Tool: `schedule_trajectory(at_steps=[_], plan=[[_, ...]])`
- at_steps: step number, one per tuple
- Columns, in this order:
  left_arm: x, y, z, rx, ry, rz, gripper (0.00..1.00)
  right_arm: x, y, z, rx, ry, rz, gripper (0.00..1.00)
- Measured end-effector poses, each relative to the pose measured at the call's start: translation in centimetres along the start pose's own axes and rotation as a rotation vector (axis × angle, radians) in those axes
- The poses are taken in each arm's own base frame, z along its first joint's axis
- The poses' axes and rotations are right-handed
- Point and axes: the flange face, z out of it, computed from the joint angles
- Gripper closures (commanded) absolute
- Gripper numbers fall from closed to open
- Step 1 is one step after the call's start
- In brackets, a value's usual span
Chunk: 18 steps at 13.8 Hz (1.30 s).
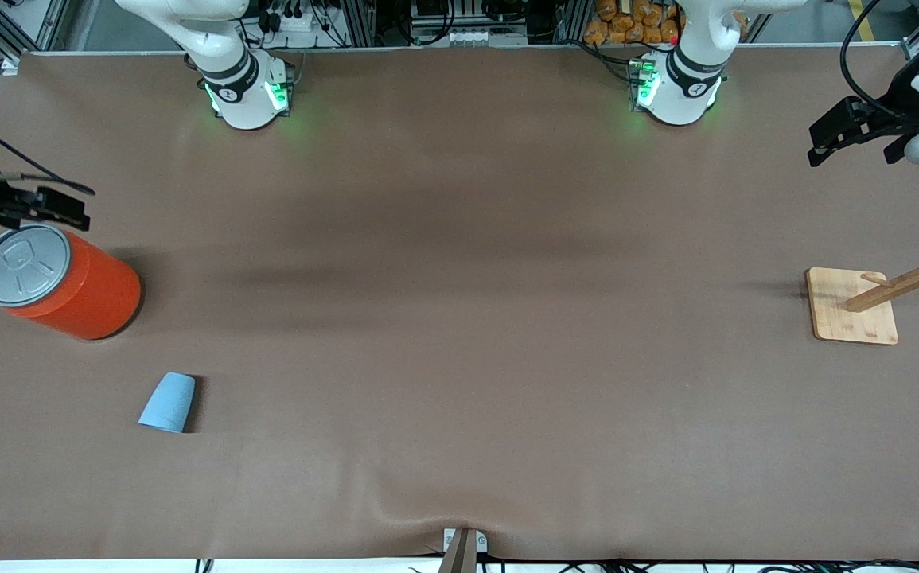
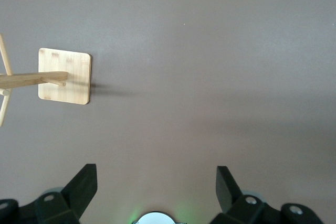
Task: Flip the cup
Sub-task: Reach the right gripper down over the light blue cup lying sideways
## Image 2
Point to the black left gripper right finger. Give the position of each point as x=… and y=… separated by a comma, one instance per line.
x=227, y=187

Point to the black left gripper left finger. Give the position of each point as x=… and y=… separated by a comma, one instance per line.
x=81, y=184

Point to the wooden cup stand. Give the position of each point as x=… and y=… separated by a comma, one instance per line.
x=65, y=61

